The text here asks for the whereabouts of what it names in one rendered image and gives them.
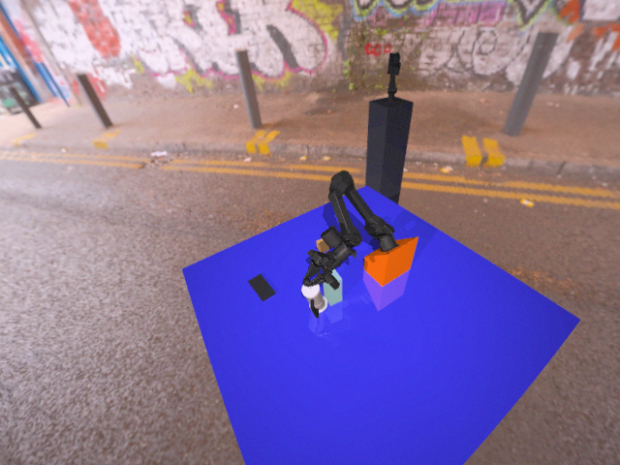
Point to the pale teal rectangular block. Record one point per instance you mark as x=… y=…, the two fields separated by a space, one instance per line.
x=330 y=294

